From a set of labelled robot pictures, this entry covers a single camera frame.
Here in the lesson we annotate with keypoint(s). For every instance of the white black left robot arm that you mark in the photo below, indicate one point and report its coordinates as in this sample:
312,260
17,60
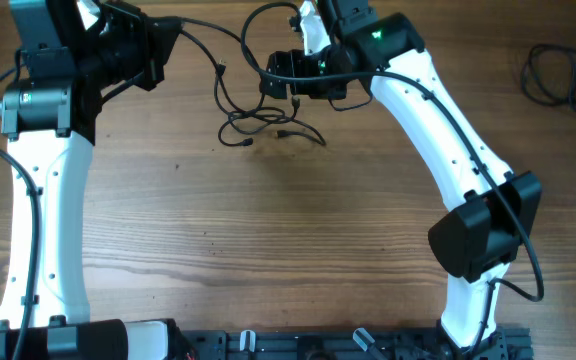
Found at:
74,57

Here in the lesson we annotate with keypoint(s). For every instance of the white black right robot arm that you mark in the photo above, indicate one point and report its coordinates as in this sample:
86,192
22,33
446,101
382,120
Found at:
490,209

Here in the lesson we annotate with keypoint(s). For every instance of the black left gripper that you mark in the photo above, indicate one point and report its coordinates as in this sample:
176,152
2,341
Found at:
156,41

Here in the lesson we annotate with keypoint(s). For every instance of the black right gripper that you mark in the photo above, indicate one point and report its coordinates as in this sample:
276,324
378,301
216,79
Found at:
302,88

